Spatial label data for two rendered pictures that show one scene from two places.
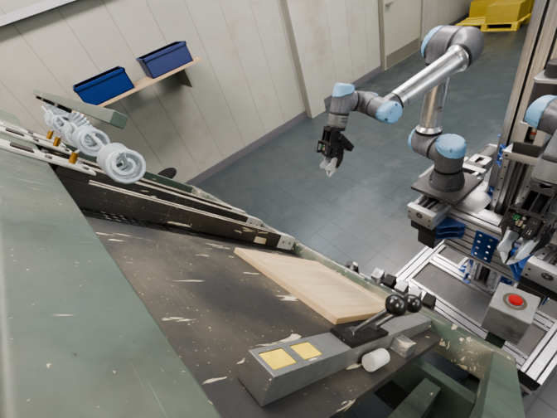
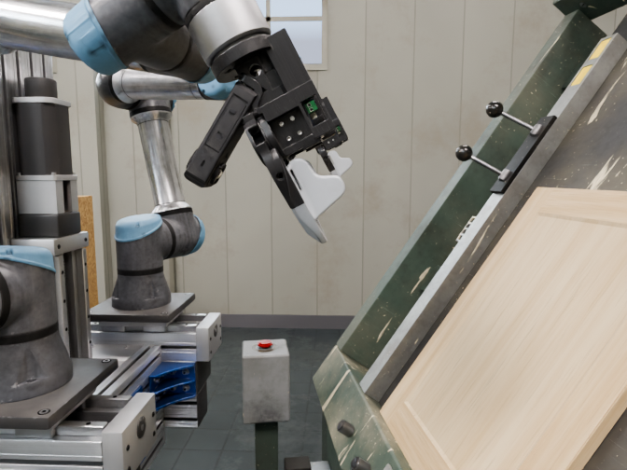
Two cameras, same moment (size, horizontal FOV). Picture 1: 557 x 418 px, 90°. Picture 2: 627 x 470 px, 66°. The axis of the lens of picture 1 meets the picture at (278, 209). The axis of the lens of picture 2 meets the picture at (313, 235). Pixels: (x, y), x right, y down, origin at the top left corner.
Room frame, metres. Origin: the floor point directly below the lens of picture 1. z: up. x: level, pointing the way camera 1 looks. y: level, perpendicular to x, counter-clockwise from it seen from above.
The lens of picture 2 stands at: (1.42, -0.06, 1.38)
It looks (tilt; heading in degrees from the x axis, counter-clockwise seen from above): 7 degrees down; 204
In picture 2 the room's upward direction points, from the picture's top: straight up
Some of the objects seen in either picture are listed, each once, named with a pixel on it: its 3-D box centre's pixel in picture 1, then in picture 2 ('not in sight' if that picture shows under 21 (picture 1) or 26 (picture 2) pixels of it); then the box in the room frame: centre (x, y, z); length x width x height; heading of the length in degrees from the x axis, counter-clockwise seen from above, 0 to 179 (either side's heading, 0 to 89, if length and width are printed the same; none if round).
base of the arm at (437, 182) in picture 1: (447, 173); (20, 353); (0.92, -0.81, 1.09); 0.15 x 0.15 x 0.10
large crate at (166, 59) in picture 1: (164, 59); not in sight; (3.52, 0.55, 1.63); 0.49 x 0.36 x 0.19; 111
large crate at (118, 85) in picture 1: (104, 86); not in sight; (3.28, 1.18, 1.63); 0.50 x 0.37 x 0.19; 111
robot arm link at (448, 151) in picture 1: (448, 152); (10, 284); (0.93, -0.81, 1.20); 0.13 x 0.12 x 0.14; 8
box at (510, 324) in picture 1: (508, 313); (265, 380); (0.37, -0.66, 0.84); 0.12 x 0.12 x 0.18; 32
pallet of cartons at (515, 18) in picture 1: (496, 12); not in sight; (5.30, -5.23, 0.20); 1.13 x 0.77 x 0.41; 21
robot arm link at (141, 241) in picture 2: not in sight; (141, 241); (0.46, -0.98, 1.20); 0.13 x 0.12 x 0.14; 176
